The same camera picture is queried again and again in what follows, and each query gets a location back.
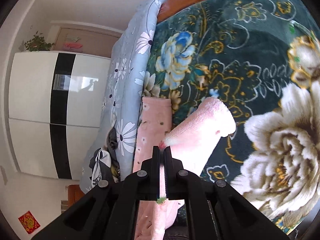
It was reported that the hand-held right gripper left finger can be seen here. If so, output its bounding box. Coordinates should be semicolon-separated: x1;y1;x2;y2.
30;145;160;240

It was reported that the wooden door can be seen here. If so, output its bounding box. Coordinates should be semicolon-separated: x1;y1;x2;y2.
54;26;123;59

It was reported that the teal floral blanket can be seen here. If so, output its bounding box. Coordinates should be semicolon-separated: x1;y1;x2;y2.
146;0;320;235

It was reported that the green potted plant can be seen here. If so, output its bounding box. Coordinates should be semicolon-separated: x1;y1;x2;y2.
24;31;54;53

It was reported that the black white floral cloth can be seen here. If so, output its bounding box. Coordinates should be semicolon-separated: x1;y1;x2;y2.
91;149;112;188

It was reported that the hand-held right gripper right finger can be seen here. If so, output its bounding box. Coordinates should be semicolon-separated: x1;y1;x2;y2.
164;145;290;240

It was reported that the red wall decoration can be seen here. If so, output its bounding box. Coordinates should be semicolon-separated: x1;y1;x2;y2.
18;210;41;232

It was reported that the blue-grey floral quilt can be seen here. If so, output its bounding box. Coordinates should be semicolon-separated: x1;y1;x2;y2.
80;0;170;194

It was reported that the pink fleece pajama garment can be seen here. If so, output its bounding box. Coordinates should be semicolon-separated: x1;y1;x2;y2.
132;96;237;240

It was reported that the wooden cabinet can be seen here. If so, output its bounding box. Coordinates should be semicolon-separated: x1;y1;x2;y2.
61;184;85;215

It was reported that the white wardrobe with black stripe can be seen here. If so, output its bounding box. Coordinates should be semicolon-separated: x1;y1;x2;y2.
7;51;112;180

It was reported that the pink door hanging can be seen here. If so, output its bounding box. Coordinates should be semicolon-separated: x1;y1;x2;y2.
62;36;83;52

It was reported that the mustard yellow patterned cloth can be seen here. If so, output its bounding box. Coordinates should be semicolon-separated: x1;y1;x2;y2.
111;166;122;180

